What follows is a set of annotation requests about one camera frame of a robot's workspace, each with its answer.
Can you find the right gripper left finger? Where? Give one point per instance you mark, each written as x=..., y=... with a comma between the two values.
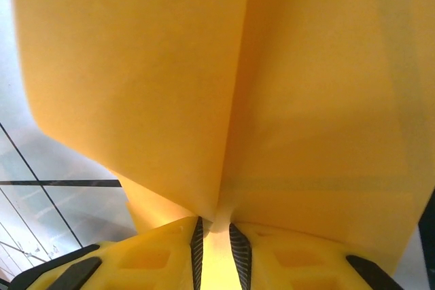
x=136, y=263

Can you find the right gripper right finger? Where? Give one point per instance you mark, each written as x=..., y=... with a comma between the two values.
x=299, y=266

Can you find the yellow-orange cloth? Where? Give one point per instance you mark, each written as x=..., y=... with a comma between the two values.
x=204, y=83

